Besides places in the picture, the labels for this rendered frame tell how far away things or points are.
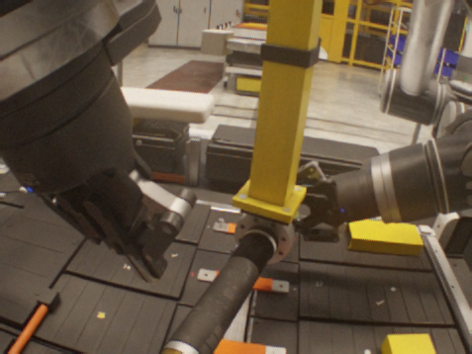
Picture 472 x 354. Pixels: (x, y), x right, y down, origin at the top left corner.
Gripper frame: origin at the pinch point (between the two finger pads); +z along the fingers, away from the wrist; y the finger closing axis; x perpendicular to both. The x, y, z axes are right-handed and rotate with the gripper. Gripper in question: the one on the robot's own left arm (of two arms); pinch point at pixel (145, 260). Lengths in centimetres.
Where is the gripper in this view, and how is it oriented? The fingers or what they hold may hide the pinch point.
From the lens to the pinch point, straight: 27.5
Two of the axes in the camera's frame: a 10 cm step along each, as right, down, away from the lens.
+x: 3.4, -6.9, 6.4
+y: 9.2, 1.0, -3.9
